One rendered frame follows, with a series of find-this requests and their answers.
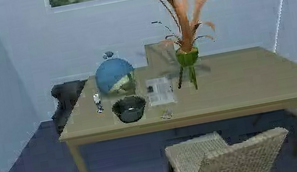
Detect black bowl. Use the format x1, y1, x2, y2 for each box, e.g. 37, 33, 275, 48
109, 93, 150, 127

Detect small grey keys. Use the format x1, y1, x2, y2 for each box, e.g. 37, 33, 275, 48
159, 107, 175, 121

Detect small white pepper shaker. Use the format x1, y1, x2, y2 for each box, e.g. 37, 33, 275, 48
92, 92, 105, 114

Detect orange plant in green pot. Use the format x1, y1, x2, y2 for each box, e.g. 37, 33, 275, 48
138, 0, 238, 98

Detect tan wooden dining table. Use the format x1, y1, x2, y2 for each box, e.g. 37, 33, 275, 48
49, 39, 297, 172

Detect black armchair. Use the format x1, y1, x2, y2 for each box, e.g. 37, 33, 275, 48
45, 78, 96, 136

